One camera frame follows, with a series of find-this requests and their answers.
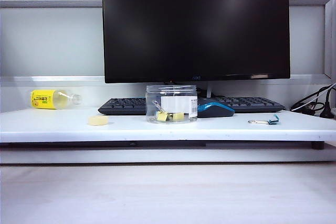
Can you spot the teal binder clip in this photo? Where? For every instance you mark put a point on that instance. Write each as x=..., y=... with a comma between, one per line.
x=274, y=122

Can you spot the clear plastic jar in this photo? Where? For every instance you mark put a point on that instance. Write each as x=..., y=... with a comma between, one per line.
x=152, y=95

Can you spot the silver monitor stand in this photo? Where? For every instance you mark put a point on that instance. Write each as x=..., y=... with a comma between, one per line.
x=209, y=90

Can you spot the black keyboard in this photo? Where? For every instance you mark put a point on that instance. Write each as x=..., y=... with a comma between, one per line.
x=123, y=106

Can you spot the blue and black mouse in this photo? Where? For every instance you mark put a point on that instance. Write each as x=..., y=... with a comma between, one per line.
x=218, y=110

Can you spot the black computer monitor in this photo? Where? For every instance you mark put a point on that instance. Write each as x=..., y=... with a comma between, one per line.
x=194, y=24

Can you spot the white desk riser board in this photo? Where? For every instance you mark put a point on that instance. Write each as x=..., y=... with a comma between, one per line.
x=65, y=129

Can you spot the plastic bottle yellow label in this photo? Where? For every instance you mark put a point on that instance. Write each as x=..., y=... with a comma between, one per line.
x=42, y=99

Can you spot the black riser foot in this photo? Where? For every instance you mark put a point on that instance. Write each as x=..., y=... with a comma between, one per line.
x=318, y=145

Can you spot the black power plug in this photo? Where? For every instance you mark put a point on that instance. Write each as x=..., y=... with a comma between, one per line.
x=326, y=112

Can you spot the aluminium partition frame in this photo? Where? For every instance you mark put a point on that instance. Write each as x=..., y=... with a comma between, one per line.
x=52, y=1

